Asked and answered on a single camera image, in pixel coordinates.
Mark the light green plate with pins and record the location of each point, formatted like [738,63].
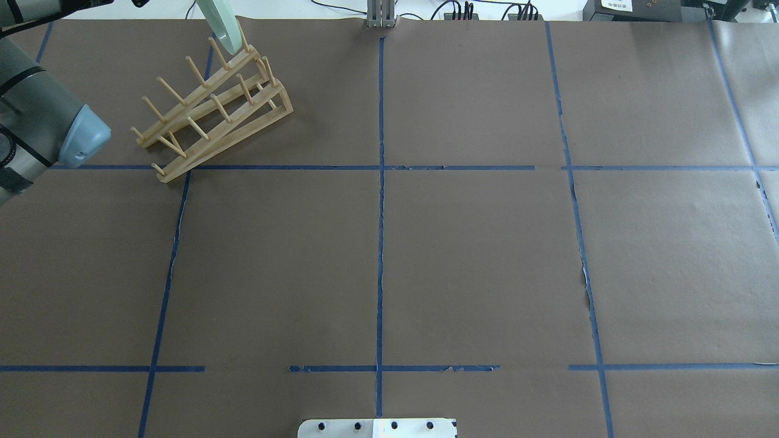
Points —
[224,24]

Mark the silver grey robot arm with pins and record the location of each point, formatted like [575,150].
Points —
[42,122]

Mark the wooden dish rack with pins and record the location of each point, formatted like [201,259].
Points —
[237,101]

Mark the brown paper table cover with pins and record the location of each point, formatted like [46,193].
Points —
[538,229]

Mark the black box device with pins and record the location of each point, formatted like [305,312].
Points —
[642,11]

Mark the aluminium frame post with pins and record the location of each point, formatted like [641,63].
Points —
[381,14]

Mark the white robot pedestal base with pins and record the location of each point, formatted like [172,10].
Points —
[391,427]

